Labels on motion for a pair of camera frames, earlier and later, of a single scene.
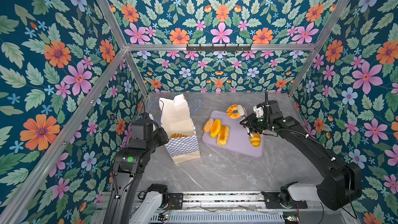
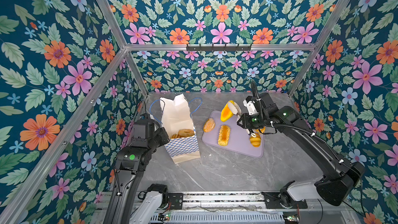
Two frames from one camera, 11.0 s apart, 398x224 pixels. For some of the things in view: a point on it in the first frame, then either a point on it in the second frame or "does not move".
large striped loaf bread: (175, 135) does not move
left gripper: (165, 137) does not move
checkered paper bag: (177, 123) does not move
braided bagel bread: (230, 113) -> (185, 133)
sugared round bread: (208, 125) does not move
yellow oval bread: (215, 128) -> (227, 112)
